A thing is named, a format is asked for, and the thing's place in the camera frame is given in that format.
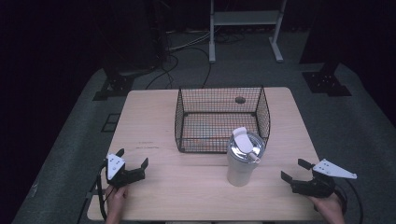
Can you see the white metal frame stand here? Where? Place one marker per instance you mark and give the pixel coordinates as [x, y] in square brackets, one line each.
[246, 18]

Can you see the person's right hand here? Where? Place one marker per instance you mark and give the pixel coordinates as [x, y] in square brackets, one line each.
[328, 209]

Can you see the person's left hand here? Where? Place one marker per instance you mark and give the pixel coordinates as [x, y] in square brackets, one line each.
[115, 202]

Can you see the white tumbler with lid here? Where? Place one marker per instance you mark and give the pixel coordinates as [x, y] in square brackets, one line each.
[244, 158]

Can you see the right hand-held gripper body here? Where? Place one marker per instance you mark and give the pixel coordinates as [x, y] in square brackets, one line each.
[320, 183]

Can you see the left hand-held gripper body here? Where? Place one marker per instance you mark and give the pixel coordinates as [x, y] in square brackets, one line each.
[117, 172]

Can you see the black stand base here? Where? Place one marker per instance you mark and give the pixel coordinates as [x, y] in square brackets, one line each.
[325, 81]
[113, 85]

